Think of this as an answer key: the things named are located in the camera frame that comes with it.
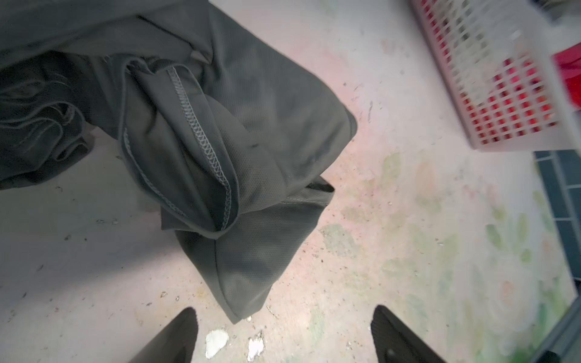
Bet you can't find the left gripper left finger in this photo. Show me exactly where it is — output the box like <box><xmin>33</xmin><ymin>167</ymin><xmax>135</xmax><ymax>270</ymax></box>
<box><xmin>130</xmin><ymin>307</ymin><xmax>199</xmax><ymax>363</ymax></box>

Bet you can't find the white plastic laundry basket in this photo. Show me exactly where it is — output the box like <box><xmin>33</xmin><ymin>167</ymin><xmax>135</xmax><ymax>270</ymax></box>
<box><xmin>411</xmin><ymin>1</ymin><xmax>580</xmax><ymax>152</ymax></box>

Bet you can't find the red t shirt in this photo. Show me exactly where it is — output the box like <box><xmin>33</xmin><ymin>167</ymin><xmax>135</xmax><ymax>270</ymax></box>
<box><xmin>462</xmin><ymin>42</ymin><xmax>581</xmax><ymax>142</ymax></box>

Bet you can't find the grey t shirt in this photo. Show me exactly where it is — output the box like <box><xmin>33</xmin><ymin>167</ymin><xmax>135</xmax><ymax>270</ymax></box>
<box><xmin>1</xmin><ymin>1</ymin><xmax>357</xmax><ymax>323</ymax></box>

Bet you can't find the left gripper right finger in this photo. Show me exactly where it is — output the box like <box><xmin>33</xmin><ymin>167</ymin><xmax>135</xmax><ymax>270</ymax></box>
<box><xmin>370</xmin><ymin>305</ymin><xmax>445</xmax><ymax>363</ymax></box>

